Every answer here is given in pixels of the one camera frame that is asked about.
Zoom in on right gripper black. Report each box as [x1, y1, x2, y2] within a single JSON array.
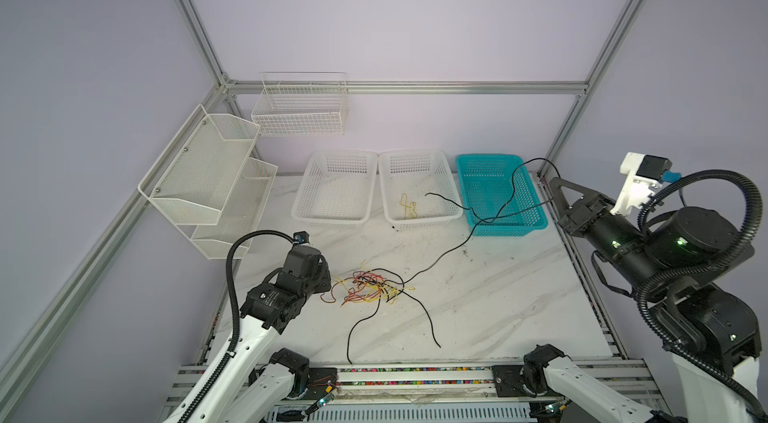
[[543, 170, 662, 294]]

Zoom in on cable bundle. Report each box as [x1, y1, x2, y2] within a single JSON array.
[[320, 266, 443, 365]]

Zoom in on long black cable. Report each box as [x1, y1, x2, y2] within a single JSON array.
[[398, 157, 562, 287]]

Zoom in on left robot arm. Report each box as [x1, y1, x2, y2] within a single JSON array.
[[166, 230, 331, 422]]

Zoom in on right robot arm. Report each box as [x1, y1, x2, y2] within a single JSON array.
[[550, 170, 767, 422]]

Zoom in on teal plastic basket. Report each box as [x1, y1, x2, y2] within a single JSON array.
[[456, 154, 548, 237]]

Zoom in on left white plastic basket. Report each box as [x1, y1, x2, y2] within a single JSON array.
[[291, 150, 378, 228]]

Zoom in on white plastic basket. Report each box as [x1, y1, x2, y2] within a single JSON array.
[[291, 150, 378, 228], [378, 149, 464, 230]]

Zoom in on middle white plastic basket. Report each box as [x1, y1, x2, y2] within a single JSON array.
[[378, 149, 464, 230]]

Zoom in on white mesh two-tier shelf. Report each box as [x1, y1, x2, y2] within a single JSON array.
[[138, 106, 277, 260]]

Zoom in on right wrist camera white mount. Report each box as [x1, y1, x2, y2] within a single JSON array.
[[610, 152, 682, 216]]

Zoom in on white wire wall basket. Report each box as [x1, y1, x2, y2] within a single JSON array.
[[251, 72, 349, 137]]

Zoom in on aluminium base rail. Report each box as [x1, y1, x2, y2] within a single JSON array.
[[159, 358, 669, 422]]

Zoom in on aluminium frame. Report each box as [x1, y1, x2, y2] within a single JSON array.
[[0, 0, 679, 388]]

